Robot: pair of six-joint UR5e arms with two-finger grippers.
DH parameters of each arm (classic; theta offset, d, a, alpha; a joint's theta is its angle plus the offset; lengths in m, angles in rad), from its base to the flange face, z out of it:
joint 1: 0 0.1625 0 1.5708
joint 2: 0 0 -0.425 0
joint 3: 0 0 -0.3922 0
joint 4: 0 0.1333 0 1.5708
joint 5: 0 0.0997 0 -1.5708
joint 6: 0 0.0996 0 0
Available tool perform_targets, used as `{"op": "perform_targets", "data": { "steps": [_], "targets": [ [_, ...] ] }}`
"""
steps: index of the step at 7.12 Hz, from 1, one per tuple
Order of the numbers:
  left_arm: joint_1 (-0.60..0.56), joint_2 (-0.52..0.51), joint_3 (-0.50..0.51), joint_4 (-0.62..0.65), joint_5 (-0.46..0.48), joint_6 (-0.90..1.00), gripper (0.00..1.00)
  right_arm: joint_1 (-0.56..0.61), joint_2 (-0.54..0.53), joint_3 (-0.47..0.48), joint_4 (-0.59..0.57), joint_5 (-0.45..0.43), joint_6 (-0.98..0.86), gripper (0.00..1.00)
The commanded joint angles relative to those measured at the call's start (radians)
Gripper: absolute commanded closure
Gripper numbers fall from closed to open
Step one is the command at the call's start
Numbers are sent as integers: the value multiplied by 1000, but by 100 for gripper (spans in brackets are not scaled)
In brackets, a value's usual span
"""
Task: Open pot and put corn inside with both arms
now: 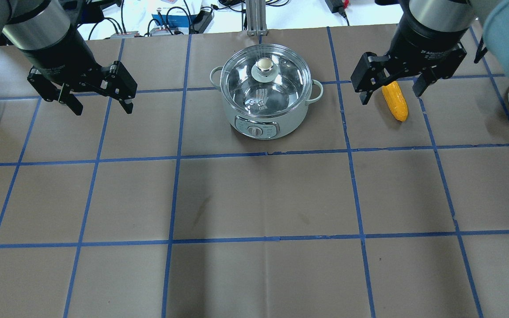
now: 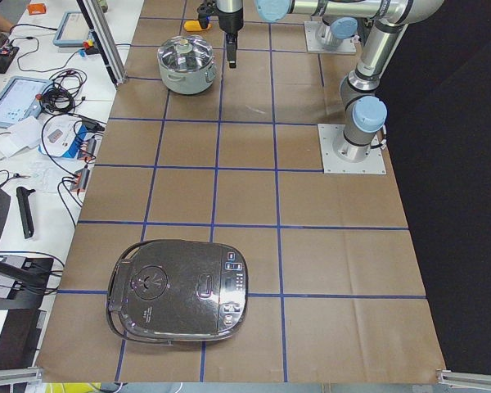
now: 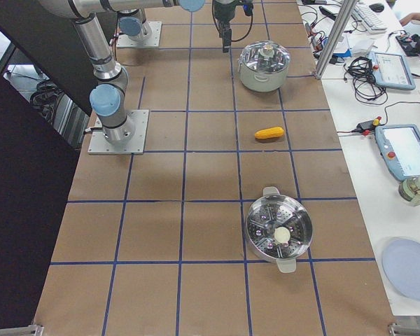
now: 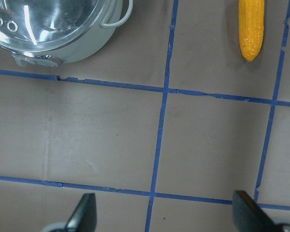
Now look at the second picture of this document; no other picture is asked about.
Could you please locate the teach pendant tablet far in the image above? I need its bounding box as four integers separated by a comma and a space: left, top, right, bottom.
53, 11, 92, 48

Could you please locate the orange small box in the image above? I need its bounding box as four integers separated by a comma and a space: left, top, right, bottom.
26, 2, 47, 16

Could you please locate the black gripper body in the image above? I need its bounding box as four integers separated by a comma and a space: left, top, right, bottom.
197, 0, 215, 25
216, 0, 244, 34

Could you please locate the teach pendant tablet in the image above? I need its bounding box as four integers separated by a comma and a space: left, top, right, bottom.
0, 76, 52, 129
53, 11, 92, 48

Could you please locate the glass pot lid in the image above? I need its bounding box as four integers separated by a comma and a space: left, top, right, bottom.
157, 34, 214, 73

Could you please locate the black bar tool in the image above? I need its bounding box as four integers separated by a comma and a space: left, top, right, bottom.
16, 186, 35, 239

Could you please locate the pale green electric pot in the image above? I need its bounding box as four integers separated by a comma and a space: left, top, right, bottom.
157, 34, 217, 95

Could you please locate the blue white box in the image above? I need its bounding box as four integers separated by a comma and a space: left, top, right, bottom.
38, 115, 88, 158

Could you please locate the aluminium frame post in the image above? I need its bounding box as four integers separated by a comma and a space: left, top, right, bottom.
77, 0, 127, 87

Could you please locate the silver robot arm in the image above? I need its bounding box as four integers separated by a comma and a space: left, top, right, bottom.
197, 0, 358, 53
255, 1, 443, 163

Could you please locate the black monitor stand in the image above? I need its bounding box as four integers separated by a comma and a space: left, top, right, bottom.
0, 188, 53, 309

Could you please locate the grey usb hub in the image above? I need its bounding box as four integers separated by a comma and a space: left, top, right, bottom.
70, 165, 91, 193
77, 138, 97, 162

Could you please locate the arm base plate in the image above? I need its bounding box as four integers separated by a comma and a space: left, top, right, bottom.
318, 124, 386, 175
304, 21, 357, 55

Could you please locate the yellow corn cob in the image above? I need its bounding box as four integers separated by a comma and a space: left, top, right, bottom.
183, 20, 212, 33

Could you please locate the dark rice cooker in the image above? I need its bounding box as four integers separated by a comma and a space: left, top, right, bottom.
106, 239, 248, 344

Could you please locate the teach pendant tablet near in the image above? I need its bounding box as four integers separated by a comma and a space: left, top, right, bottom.
0, 76, 52, 129

